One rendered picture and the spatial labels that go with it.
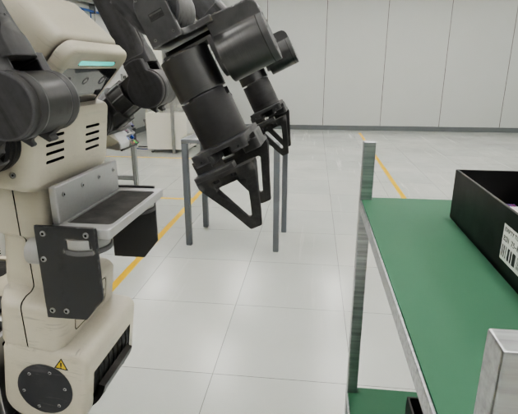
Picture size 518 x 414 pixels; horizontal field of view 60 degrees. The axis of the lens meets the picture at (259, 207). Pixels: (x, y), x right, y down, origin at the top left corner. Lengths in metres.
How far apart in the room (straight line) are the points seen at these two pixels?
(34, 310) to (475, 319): 0.69
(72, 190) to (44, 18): 0.26
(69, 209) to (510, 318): 0.68
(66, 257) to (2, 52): 0.32
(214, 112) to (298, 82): 9.33
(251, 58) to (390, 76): 9.47
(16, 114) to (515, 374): 0.52
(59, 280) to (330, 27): 9.31
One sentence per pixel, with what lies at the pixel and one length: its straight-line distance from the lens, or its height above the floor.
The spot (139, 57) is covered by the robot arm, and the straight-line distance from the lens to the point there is 0.98.
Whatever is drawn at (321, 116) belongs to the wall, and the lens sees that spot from 9.87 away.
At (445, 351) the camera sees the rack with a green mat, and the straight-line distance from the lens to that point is 0.61.
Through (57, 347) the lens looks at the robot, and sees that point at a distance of 0.89.
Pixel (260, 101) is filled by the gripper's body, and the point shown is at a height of 1.21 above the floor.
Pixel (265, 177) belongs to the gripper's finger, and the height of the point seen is 1.14.
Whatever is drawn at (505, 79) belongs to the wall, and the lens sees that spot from 10.52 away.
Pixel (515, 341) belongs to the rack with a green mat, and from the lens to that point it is 0.36.
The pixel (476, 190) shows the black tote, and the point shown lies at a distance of 0.96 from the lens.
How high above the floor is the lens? 1.28
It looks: 17 degrees down
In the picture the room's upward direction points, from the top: straight up
